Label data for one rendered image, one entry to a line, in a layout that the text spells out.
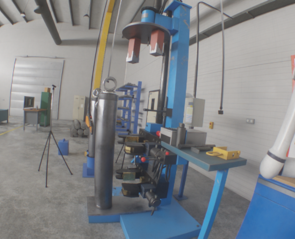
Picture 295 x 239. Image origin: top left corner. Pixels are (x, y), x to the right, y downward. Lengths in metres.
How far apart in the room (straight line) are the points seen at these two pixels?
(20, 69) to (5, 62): 1.72
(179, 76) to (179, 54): 0.27
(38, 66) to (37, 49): 1.40
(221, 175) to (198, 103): 1.33
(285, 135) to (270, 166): 0.17
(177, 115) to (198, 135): 0.45
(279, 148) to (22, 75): 13.72
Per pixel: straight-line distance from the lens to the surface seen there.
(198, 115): 2.32
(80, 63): 12.74
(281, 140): 0.91
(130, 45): 2.11
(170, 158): 1.32
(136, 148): 1.58
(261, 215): 1.63
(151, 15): 2.09
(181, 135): 1.38
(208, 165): 1.05
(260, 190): 1.57
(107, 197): 1.96
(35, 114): 7.35
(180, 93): 1.94
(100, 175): 1.82
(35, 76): 13.19
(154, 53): 1.75
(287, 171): 1.07
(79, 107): 11.81
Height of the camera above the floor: 1.36
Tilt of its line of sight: 4 degrees down
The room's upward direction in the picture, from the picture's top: 6 degrees clockwise
